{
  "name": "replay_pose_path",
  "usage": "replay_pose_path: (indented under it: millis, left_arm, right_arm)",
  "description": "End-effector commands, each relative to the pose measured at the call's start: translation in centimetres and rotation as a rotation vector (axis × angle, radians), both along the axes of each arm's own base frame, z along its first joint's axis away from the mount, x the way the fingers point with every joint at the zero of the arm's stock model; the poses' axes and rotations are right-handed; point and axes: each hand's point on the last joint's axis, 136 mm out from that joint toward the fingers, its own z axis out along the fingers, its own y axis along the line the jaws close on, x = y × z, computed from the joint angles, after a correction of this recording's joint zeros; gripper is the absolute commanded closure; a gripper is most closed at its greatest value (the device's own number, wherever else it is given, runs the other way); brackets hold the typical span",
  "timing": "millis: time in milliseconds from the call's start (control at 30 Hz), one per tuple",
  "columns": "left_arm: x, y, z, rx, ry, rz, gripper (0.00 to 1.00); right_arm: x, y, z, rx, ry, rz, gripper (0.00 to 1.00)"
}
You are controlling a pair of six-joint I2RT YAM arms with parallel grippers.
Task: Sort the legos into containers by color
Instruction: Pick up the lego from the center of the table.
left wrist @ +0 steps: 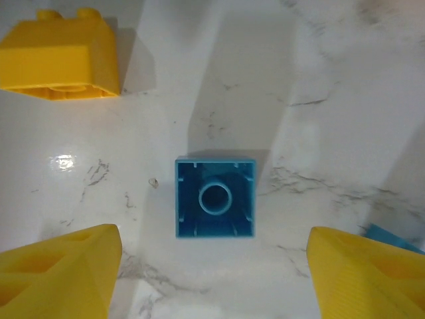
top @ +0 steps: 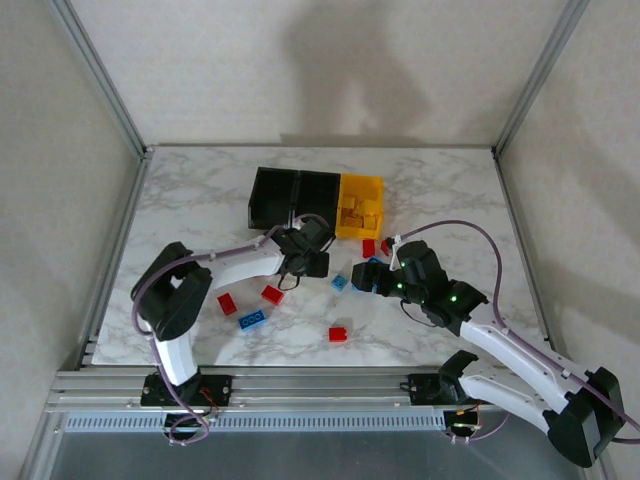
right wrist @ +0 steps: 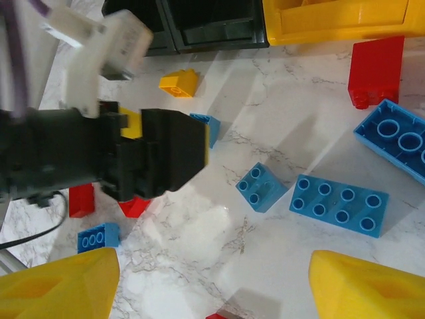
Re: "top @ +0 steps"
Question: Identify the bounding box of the black plastic bin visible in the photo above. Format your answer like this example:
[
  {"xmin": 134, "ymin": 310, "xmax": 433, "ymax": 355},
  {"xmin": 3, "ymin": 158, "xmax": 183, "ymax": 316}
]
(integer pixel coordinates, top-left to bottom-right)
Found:
[
  {"xmin": 246, "ymin": 166, "xmax": 300, "ymax": 232},
  {"xmin": 288, "ymin": 170, "xmax": 342, "ymax": 236}
]

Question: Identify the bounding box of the yellow plastic bin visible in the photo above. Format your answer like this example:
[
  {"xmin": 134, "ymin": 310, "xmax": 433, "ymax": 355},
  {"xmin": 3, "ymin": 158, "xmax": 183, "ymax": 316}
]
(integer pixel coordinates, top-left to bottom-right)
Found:
[{"xmin": 333, "ymin": 173, "xmax": 386, "ymax": 240}]

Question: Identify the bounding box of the aluminium side rail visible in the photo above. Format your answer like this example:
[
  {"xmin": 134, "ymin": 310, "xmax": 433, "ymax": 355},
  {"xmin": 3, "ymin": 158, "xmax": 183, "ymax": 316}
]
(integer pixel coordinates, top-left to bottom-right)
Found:
[
  {"xmin": 74, "ymin": 149, "xmax": 154, "ymax": 371},
  {"xmin": 492, "ymin": 148, "xmax": 561, "ymax": 369}
]

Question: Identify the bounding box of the wide aluminium mounting rail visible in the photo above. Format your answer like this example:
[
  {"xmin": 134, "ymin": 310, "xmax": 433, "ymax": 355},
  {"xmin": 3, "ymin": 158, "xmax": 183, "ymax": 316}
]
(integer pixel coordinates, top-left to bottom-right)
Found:
[{"xmin": 47, "ymin": 367, "xmax": 594, "ymax": 414}]

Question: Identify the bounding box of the grey slotted cable duct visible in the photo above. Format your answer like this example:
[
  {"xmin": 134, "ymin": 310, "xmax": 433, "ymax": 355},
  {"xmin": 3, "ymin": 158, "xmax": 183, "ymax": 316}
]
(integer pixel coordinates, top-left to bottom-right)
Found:
[{"xmin": 64, "ymin": 412, "xmax": 446, "ymax": 432}]

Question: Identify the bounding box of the aluminium upright frame post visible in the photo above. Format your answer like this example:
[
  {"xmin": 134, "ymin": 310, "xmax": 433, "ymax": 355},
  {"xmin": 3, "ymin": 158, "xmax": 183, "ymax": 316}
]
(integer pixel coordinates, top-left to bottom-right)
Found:
[
  {"xmin": 46, "ymin": 0, "xmax": 149, "ymax": 154},
  {"xmin": 492, "ymin": 0, "xmax": 592, "ymax": 154}
]

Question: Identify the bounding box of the aluminium frame leg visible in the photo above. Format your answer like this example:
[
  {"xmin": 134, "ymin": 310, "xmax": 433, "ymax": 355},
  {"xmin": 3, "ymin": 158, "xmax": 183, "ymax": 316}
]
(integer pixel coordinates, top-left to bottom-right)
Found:
[{"xmin": 17, "ymin": 412, "xmax": 69, "ymax": 480}]

